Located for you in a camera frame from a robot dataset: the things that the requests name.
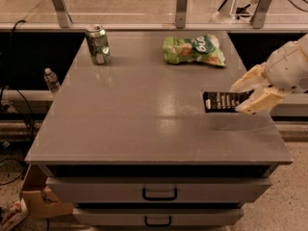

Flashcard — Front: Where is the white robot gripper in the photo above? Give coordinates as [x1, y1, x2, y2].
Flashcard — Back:
[230, 34, 308, 115]

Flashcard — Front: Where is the black rxbar chocolate wrapper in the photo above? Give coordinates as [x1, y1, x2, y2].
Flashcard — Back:
[203, 91, 251, 113]

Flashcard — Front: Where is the green rice chip bag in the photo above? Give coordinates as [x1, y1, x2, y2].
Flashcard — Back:
[163, 34, 225, 66]

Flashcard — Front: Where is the green soda can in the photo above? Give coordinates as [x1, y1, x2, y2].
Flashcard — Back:
[86, 24, 110, 64]

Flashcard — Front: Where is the clear plastic water bottle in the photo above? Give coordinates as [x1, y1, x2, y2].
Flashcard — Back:
[44, 68, 60, 93]

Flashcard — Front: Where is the grey lower drawer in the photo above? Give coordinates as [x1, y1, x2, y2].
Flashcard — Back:
[73, 208, 244, 228]

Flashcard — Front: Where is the grey drawer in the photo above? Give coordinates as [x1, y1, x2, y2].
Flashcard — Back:
[47, 177, 271, 203]
[73, 208, 244, 228]

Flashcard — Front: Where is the grey upper drawer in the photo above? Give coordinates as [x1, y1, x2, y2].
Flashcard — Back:
[47, 177, 271, 203]

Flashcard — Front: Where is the brown cardboard box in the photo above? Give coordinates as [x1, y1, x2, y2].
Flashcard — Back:
[21, 166, 73, 218]

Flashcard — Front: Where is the red white sneaker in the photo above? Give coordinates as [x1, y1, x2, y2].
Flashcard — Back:
[0, 199, 28, 231]

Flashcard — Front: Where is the right metal railing post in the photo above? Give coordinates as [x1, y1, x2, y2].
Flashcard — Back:
[250, 0, 272, 29]

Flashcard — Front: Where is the metal railing post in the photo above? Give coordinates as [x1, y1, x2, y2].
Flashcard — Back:
[52, 0, 71, 28]
[175, 0, 188, 29]
[250, 0, 272, 29]

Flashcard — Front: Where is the white wire frame stand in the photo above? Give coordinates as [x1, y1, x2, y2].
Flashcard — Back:
[230, 0, 260, 19]

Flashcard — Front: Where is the middle metal railing post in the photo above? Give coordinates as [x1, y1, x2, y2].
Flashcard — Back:
[175, 0, 188, 29]

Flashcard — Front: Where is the black upper drawer handle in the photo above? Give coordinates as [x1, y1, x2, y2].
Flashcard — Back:
[141, 188, 178, 201]

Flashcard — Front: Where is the black drawer handle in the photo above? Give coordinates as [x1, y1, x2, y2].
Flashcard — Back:
[143, 217, 172, 228]
[141, 188, 178, 201]

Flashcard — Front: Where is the black lower drawer handle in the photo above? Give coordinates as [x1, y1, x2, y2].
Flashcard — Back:
[143, 217, 172, 228]

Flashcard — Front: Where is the left metal railing post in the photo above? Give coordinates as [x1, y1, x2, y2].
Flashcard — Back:
[52, 0, 71, 28]

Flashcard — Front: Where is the black cable on left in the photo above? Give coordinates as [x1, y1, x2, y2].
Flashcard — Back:
[0, 18, 38, 140]

